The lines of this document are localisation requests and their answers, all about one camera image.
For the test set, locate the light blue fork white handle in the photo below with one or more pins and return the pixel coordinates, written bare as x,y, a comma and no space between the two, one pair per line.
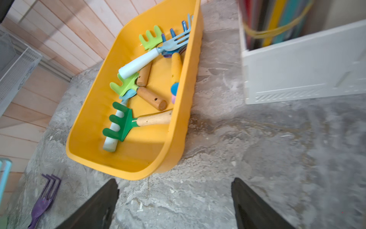
173,45

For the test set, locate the light green rake wooden handle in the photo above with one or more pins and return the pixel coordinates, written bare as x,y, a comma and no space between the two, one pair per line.
149,44

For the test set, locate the white wire mesh shelf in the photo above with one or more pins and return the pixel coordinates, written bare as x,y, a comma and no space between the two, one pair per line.
16,68

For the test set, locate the purple fork pink handle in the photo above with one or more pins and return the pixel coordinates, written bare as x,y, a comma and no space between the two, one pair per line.
46,198

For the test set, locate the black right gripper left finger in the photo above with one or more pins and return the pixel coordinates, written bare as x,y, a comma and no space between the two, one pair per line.
97,212

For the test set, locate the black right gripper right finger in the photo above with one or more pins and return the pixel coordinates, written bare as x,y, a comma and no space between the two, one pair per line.
252,212

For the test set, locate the aluminium frame rail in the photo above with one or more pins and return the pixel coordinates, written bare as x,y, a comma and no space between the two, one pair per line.
48,64

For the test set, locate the bundle of pens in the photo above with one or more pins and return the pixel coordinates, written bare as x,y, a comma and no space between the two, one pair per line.
271,22

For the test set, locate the light blue fork teal handle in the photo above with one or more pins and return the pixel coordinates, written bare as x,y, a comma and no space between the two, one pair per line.
6,165

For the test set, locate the light green rake wood handle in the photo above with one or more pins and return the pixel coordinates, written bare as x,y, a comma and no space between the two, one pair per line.
146,94

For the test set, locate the dark green rake wooden handle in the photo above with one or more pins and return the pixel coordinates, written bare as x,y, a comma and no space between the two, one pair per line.
127,122

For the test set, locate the white plastic file organizer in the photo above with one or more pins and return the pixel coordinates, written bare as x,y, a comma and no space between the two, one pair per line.
327,59

